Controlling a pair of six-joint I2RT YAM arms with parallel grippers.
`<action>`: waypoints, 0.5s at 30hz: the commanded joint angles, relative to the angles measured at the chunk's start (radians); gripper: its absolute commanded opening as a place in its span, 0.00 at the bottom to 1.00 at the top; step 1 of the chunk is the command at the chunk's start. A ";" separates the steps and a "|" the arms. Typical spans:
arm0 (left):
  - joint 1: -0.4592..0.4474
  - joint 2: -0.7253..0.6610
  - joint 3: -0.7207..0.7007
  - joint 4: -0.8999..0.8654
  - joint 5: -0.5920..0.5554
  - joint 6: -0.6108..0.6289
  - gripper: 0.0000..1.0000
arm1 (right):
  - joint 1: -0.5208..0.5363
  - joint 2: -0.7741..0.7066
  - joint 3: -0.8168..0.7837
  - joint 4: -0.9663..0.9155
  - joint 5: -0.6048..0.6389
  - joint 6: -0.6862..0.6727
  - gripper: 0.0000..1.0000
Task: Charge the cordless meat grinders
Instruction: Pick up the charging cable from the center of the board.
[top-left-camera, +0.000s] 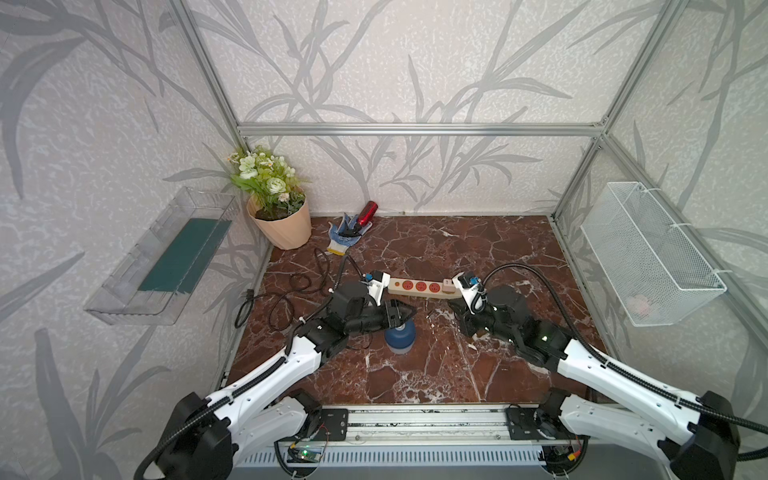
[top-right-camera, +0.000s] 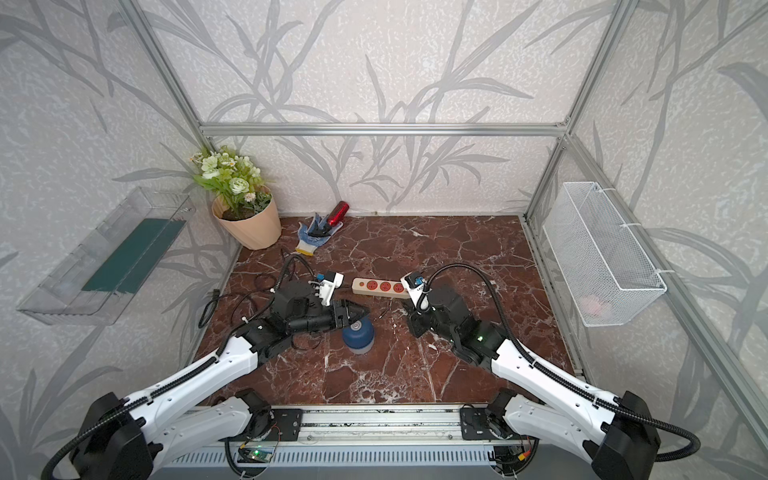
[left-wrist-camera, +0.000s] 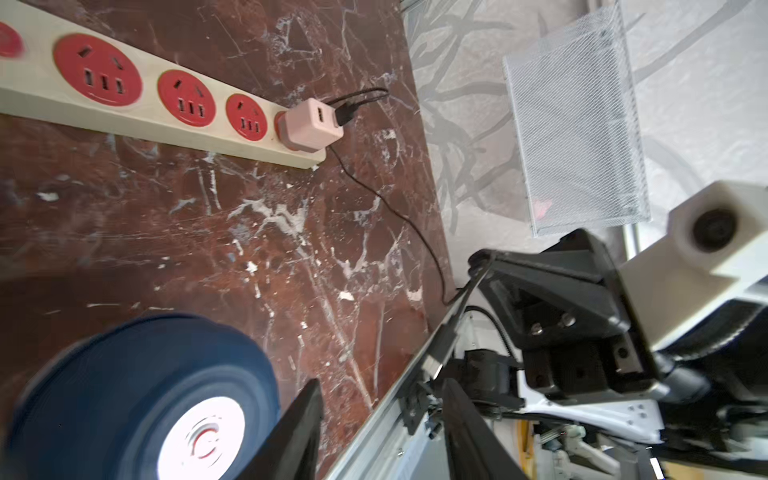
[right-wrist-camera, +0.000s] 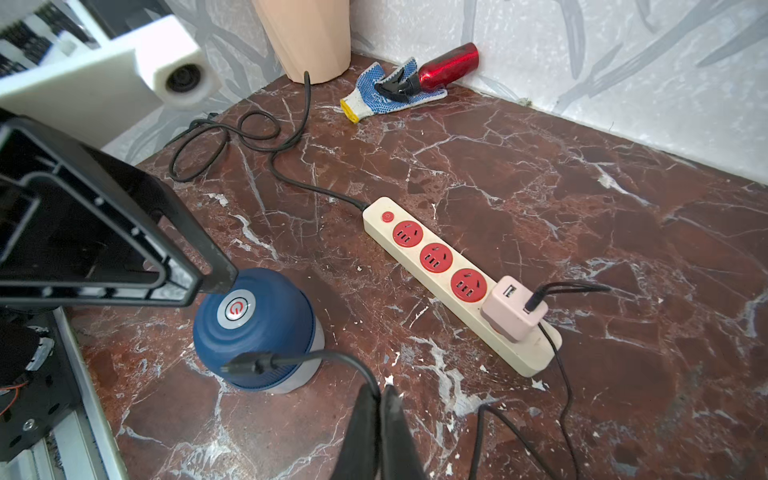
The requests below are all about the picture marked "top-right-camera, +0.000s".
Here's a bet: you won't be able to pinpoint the blue cordless meat grinder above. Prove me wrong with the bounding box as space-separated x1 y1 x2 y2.
342 316 375 355

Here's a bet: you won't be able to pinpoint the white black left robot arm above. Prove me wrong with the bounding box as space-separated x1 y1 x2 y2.
41 275 370 479

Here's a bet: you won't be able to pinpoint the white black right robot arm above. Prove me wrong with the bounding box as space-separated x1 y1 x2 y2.
401 278 701 479

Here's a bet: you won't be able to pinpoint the beige power strip red sockets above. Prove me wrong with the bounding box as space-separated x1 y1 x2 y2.
351 277 409 300

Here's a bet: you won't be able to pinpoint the blue white work glove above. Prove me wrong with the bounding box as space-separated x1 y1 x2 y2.
295 214 343 256

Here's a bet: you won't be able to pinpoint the potted white flower plant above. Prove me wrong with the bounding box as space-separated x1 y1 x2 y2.
190 146 282 250

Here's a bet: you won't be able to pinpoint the pink object in basket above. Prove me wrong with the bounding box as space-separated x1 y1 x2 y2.
579 295 612 319

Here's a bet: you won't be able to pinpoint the green mat on shelf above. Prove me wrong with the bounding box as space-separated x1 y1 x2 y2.
82 218 186 294

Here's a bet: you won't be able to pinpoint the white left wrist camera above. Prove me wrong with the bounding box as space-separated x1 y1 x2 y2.
309 271 344 306

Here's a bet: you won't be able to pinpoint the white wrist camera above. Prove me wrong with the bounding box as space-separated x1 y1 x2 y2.
309 271 344 306
401 271 429 312

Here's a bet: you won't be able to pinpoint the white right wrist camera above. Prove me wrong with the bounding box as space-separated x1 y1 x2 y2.
401 271 429 312

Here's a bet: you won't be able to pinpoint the black power strip cord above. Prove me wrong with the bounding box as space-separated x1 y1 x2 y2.
197 245 298 330

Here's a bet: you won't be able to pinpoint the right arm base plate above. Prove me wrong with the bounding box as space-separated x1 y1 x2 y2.
459 404 533 442

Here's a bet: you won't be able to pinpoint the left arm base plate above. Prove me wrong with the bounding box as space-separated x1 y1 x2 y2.
215 408 303 442

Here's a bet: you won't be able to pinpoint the aluminium front rail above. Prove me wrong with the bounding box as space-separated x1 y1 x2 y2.
122 403 631 448

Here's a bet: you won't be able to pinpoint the white wire mesh basket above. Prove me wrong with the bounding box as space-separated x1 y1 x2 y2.
543 182 667 327

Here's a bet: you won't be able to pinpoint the clear acrylic wall shelf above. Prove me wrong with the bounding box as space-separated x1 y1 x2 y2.
17 187 196 326

